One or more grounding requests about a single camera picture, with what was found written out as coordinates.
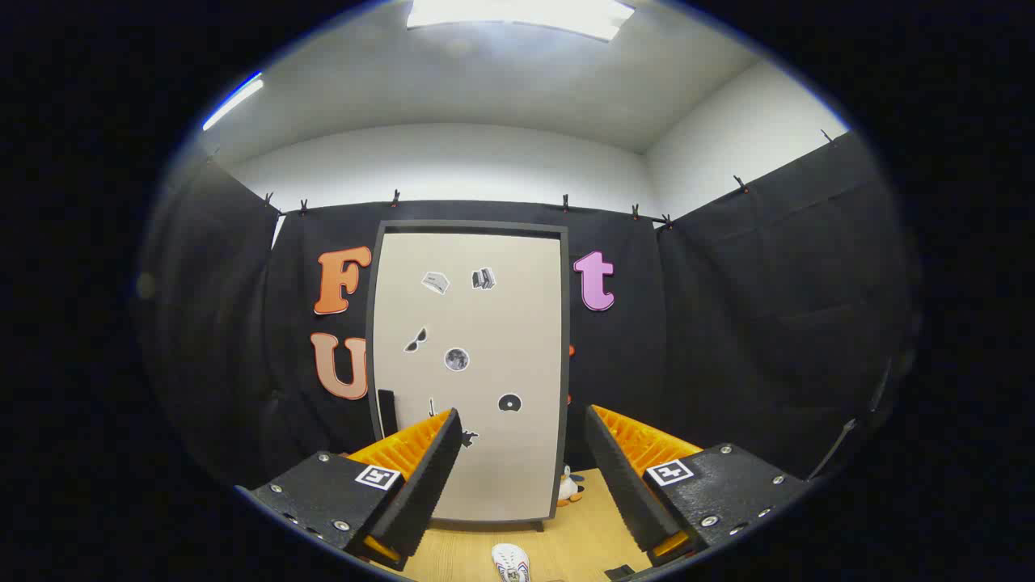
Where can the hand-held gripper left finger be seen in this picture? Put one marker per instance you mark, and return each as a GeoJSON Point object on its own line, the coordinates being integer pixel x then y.
{"type": "Point", "coordinates": [420, 493]}

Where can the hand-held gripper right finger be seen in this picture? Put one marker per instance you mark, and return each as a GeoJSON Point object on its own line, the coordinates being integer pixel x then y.
{"type": "Point", "coordinates": [627, 493]}

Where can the white canvas shoe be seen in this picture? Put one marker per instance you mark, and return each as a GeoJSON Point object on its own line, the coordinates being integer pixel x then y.
{"type": "Point", "coordinates": [510, 561]}

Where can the grey shoe cabinet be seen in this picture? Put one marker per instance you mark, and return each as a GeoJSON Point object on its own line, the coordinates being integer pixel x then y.
{"type": "Point", "coordinates": [469, 226]}

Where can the small black flat item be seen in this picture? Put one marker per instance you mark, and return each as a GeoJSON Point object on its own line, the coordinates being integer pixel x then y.
{"type": "Point", "coordinates": [619, 571]}

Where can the black backdrop cloth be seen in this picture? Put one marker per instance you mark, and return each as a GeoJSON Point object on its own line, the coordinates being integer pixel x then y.
{"type": "Point", "coordinates": [728, 323]}

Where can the black metal stand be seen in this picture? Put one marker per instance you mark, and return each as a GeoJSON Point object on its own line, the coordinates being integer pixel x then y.
{"type": "Point", "coordinates": [837, 449]}

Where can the long ceiling light strip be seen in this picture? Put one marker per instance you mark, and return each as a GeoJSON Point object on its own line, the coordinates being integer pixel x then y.
{"type": "Point", "coordinates": [233, 102]}

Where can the rectangular ceiling light panel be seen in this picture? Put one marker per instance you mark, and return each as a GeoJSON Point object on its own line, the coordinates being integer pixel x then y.
{"type": "Point", "coordinates": [517, 14]}

